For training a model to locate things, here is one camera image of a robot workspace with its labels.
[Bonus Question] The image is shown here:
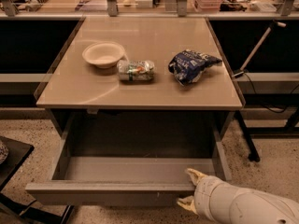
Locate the crushed green white can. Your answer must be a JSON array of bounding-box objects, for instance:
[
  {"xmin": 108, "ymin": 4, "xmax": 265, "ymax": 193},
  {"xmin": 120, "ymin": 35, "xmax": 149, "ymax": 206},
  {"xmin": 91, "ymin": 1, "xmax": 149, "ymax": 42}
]
[{"xmin": 117, "ymin": 60, "xmax": 155, "ymax": 81}]

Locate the metal shelf post left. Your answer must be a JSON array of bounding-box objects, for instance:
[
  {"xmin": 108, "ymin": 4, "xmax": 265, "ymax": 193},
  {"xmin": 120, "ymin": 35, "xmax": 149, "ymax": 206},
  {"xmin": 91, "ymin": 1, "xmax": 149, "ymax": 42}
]
[{"xmin": 107, "ymin": 0, "xmax": 118, "ymax": 17}]

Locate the blue chip bag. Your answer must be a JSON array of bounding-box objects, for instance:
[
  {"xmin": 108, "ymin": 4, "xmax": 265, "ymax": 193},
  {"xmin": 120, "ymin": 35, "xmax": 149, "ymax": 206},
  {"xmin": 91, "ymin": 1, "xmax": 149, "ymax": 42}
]
[{"xmin": 168, "ymin": 49, "xmax": 222, "ymax": 86}]

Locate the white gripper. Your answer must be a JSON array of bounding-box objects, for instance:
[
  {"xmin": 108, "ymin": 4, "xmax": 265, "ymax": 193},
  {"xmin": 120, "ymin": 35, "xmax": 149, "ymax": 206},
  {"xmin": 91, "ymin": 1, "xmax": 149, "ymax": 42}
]
[{"xmin": 177, "ymin": 168, "xmax": 237, "ymax": 224}]

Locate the white rod with cable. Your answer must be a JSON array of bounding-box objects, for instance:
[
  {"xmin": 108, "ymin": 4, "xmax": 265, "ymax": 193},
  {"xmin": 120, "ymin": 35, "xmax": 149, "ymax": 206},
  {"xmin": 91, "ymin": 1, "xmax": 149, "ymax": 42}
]
[{"xmin": 233, "ymin": 21, "xmax": 287, "ymax": 77}]

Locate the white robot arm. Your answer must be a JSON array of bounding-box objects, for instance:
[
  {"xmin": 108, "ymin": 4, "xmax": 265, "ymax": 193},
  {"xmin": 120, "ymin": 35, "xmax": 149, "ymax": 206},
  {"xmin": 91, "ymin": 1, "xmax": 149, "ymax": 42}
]
[{"xmin": 177, "ymin": 168, "xmax": 299, "ymax": 224}]

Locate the metal shelf post right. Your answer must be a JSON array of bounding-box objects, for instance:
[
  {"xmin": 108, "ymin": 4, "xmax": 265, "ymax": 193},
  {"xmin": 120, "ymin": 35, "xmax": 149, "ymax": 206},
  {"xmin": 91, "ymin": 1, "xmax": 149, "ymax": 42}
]
[{"xmin": 177, "ymin": 0, "xmax": 187, "ymax": 17}]

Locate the grey drawer cabinet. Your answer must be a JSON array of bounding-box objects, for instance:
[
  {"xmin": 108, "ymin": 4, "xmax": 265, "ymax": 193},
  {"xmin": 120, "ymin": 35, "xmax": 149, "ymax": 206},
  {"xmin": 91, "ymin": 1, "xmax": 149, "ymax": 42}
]
[{"xmin": 33, "ymin": 15, "xmax": 247, "ymax": 142}]

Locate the black stand leg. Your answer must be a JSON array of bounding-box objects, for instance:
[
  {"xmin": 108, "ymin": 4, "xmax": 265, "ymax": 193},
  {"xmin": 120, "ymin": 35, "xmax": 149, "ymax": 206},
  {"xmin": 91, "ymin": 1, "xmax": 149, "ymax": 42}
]
[{"xmin": 235, "ymin": 111, "xmax": 260, "ymax": 162}]

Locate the black floor base frame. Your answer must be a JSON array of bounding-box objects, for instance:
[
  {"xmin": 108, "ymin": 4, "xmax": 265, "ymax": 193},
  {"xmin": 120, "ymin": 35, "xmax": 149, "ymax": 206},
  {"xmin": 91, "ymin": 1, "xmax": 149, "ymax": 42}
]
[{"xmin": 0, "ymin": 193, "xmax": 74, "ymax": 224}]

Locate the white paper bowl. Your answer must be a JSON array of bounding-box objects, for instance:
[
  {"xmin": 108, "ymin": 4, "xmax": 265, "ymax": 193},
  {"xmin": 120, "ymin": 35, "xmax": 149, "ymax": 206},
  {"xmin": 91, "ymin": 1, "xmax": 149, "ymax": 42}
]
[{"xmin": 82, "ymin": 42, "xmax": 126, "ymax": 68}]

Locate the grey top drawer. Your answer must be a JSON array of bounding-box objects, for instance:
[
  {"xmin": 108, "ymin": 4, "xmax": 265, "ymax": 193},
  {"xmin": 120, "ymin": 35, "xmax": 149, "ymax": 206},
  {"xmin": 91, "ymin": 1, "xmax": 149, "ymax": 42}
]
[{"xmin": 26, "ymin": 111, "xmax": 231, "ymax": 206}]

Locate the black table at left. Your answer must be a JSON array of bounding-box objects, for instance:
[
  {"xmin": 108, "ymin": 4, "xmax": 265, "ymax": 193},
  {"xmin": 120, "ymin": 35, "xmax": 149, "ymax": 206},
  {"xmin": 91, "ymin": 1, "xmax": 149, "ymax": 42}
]
[{"xmin": 0, "ymin": 136, "xmax": 35, "ymax": 190}]

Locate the purple white book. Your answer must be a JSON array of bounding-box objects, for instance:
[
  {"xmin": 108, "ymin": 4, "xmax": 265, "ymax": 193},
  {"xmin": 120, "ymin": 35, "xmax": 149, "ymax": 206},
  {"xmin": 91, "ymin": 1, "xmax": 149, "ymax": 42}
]
[{"xmin": 75, "ymin": 0, "xmax": 107, "ymax": 11}]

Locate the metal shelf post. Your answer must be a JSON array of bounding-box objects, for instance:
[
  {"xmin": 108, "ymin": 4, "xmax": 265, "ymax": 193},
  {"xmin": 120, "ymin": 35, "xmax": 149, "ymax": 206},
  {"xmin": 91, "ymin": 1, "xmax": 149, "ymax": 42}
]
[
  {"xmin": 177, "ymin": 0, "xmax": 187, "ymax": 17},
  {"xmin": 107, "ymin": 0, "xmax": 118, "ymax": 17}
]

